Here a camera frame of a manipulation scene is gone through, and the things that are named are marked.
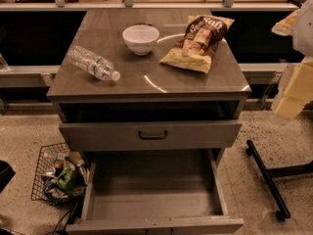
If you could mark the green crumpled wrapper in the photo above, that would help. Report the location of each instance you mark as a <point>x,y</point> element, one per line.
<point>67,180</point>

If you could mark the white ceramic bowl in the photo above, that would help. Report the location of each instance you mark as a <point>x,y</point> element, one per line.
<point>140,38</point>

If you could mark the clear plastic water bottle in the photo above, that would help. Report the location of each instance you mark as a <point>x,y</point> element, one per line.
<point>93,63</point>

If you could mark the grey drawer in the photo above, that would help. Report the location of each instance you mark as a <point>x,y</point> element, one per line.
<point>167,135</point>
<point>154,193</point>

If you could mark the yellow brown chip bag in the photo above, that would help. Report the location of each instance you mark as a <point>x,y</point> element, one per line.
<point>196,49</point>

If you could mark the grey drawer cabinet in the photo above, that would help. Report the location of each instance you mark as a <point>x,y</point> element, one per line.
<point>147,90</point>

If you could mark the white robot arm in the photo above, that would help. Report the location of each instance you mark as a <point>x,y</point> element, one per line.
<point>296,82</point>

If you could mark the grey top drawer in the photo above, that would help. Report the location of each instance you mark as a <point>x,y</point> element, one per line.
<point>167,135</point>

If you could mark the black wire basket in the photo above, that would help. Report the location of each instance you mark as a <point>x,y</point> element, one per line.
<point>52,160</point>

